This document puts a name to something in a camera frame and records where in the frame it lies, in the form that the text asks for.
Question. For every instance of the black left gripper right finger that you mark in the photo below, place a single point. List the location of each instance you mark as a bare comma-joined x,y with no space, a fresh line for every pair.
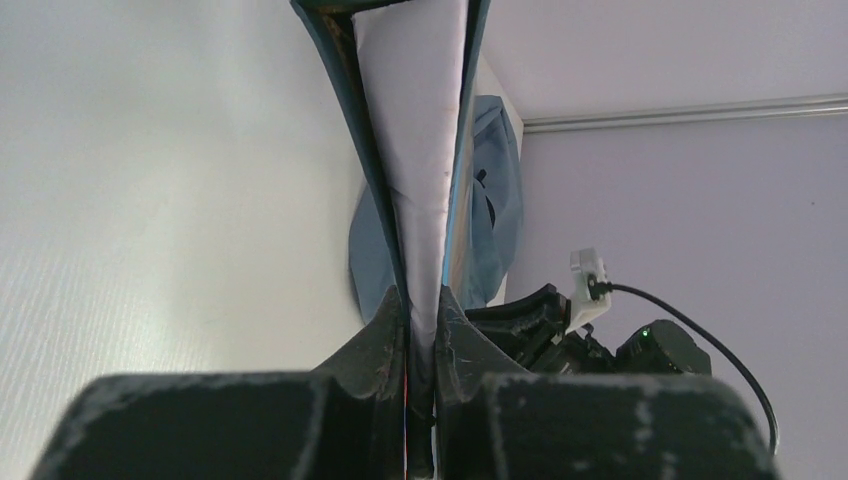
519,397

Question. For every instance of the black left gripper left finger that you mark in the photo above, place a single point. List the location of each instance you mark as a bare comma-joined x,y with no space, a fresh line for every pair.
342,420

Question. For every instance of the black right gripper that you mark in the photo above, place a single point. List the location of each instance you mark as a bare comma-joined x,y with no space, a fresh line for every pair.
596,344

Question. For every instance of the teal hardcover book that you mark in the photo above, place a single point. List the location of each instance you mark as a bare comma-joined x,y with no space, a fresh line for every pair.
403,73

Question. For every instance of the blue student backpack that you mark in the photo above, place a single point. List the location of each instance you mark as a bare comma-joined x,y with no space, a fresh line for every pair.
496,218

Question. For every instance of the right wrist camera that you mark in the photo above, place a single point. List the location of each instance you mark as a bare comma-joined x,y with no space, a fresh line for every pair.
589,299

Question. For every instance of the right aluminium frame post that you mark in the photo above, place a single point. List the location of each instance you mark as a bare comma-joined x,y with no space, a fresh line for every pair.
804,106

